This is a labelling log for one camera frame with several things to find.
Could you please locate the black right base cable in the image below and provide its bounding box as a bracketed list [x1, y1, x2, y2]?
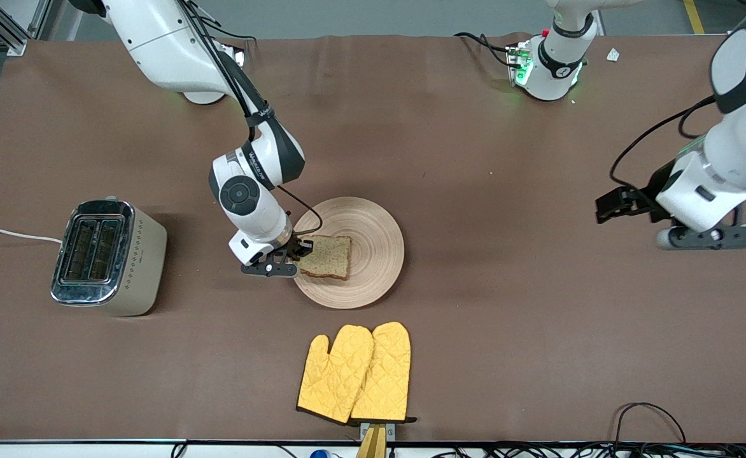
[217, 29, 258, 47]

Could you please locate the black left base cable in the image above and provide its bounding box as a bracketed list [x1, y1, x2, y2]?
[454, 31, 515, 68]

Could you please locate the black cable tangle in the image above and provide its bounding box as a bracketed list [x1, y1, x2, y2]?
[433, 441, 746, 458]

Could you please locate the wooden clamp with metal bracket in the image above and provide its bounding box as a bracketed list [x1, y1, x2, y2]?
[356, 421, 397, 458]

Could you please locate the brown table cover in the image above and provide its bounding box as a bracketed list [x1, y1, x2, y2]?
[0, 33, 746, 444]

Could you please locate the beige chrome two-slot toaster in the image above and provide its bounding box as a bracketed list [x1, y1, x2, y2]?
[50, 196, 168, 317]

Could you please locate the round wooden plate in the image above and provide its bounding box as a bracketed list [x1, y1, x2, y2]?
[291, 197, 405, 310]

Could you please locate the brown bread slice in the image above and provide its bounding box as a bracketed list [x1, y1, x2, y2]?
[297, 235, 353, 281]

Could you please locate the black looped cable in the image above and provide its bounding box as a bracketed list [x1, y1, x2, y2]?
[613, 401, 687, 447]

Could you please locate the black base cable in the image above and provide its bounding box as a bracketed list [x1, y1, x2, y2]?
[217, 29, 258, 47]
[454, 31, 515, 68]

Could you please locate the yellow quilted oven mitt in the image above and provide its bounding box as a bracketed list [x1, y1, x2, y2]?
[296, 324, 376, 426]
[350, 321, 418, 424]

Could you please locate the aluminium frame profile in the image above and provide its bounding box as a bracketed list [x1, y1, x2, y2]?
[0, 0, 53, 57]

